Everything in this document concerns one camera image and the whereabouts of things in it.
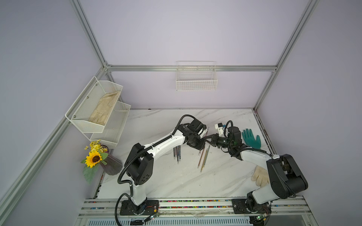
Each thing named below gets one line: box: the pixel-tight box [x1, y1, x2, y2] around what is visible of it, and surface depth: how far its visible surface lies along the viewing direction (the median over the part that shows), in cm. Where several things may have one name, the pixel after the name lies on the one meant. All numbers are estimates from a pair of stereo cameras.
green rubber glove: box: [241, 128, 262, 150], surface depth 103 cm
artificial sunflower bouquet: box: [80, 139, 109, 185], surface depth 67 cm
